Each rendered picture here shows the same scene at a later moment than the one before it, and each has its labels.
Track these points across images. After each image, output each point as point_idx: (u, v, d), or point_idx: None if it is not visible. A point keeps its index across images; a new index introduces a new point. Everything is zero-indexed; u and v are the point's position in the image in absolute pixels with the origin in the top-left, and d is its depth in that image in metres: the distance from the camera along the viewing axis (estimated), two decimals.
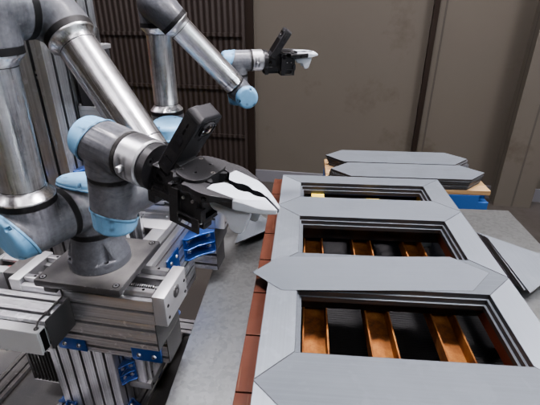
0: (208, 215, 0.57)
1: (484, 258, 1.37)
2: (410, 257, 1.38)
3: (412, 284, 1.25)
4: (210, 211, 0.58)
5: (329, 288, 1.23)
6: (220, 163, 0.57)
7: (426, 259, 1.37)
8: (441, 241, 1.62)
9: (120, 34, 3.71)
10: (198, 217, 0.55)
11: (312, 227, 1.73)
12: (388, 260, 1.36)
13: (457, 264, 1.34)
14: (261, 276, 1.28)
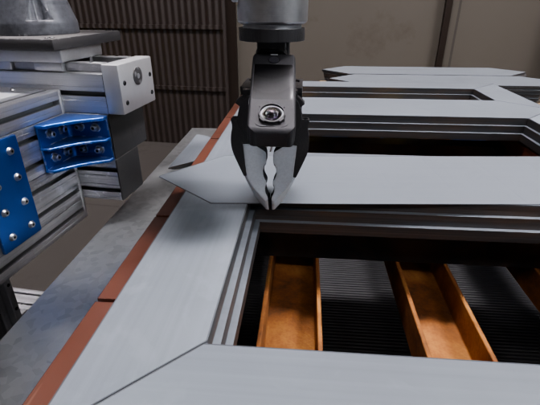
0: None
1: None
2: (487, 157, 0.68)
3: (510, 194, 0.55)
4: None
5: (321, 199, 0.54)
6: None
7: (521, 158, 0.67)
8: (521, 156, 0.93)
9: None
10: None
11: None
12: (445, 161, 0.66)
13: None
14: (175, 182, 0.59)
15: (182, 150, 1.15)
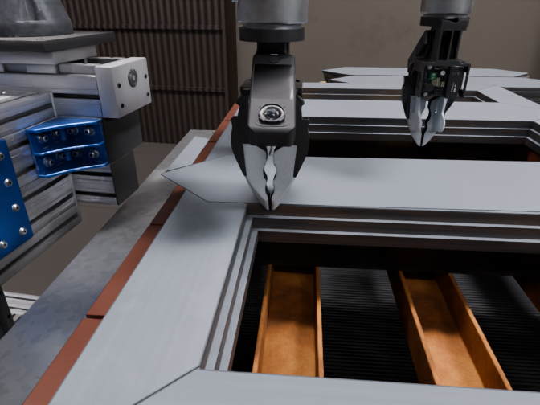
0: None
1: None
2: (496, 161, 0.66)
3: (514, 200, 0.54)
4: None
5: (318, 201, 0.53)
6: None
7: (531, 164, 0.65)
8: (525, 160, 0.91)
9: None
10: None
11: None
12: (451, 165, 0.65)
13: None
14: (175, 179, 0.60)
15: (180, 153, 1.12)
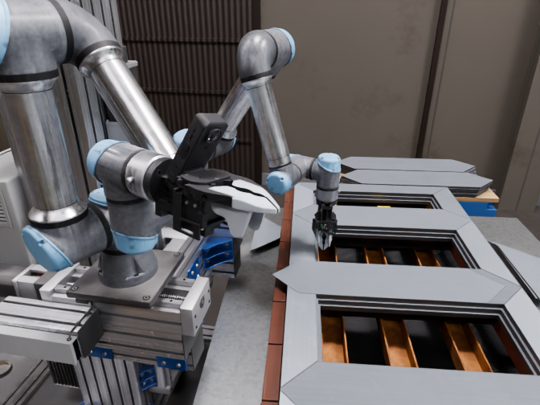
0: (210, 223, 0.57)
1: (497, 267, 1.41)
2: (427, 267, 1.41)
3: (427, 293, 1.28)
4: (212, 220, 0.58)
5: (344, 292, 1.28)
6: (225, 173, 0.58)
7: (443, 269, 1.39)
8: (452, 249, 1.66)
9: (128, 39, 3.74)
10: (199, 221, 0.55)
11: (325, 235, 1.77)
12: (405, 269, 1.39)
13: (474, 276, 1.36)
14: (280, 278, 1.35)
15: (254, 235, 1.87)
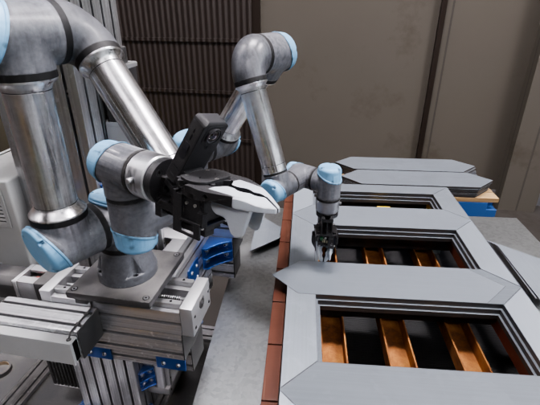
0: (210, 223, 0.57)
1: (497, 267, 1.41)
2: (427, 267, 1.41)
3: (426, 293, 1.28)
4: (212, 221, 0.58)
5: (344, 293, 1.28)
6: (225, 173, 0.58)
7: (443, 269, 1.39)
8: (452, 249, 1.66)
9: (128, 39, 3.74)
10: (199, 222, 0.55)
11: None
12: (404, 270, 1.39)
13: (473, 276, 1.36)
14: (280, 279, 1.35)
15: (253, 235, 1.87)
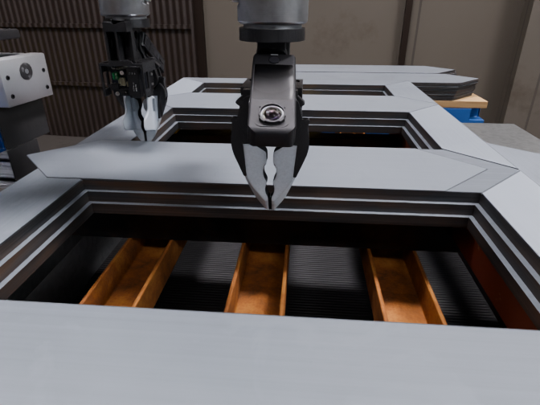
0: None
1: (474, 147, 0.73)
2: (337, 147, 0.73)
3: (319, 178, 0.60)
4: None
5: (144, 177, 0.60)
6: None
7: (368, 149, 0.72)
8: (405, 148, 0.98)
9: None
10: None
11: (203, 135, 1.09)
12: None
13: (425, 157, 0.68)
14: (34, 159, 0.67)
15: None
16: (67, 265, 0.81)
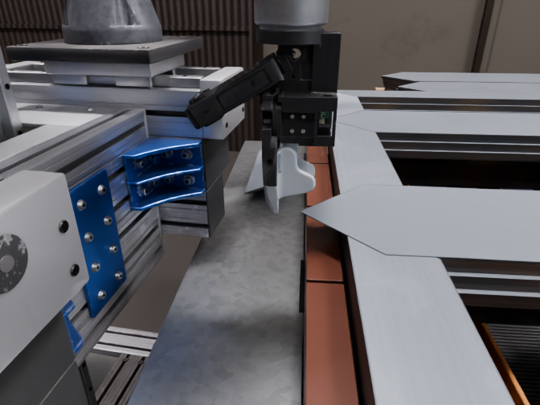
0: None
1: None
2: None
3: None
4: None
5: (525, 255, 0.42)
6: (259, 131, 0.45)
7: None
8: None
9: None
10: None
11: (392, 163, 0.91)
12: None
13: None
14: (324, 220, 0.49)
15: (252, 170, 1.01)
16: None
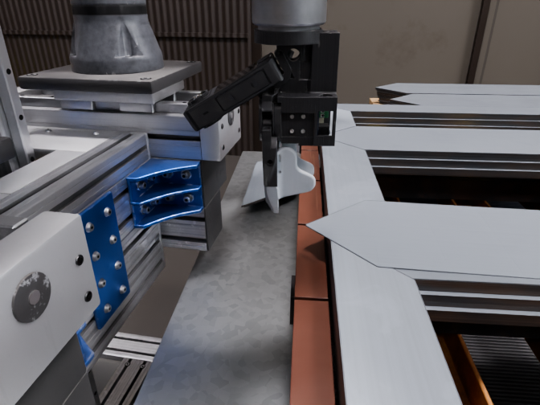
0: None
1: None
2: None
3: None
4: None
5: (502, 270, 0.48)
6: (259, 132, 0.45)
7: None
8: None
9: None
10: None
11: (382, 177, 0.95)
12: None
13: None
14: (325, 233, 0.55)
15: (249, 183, 1.06)
16: None
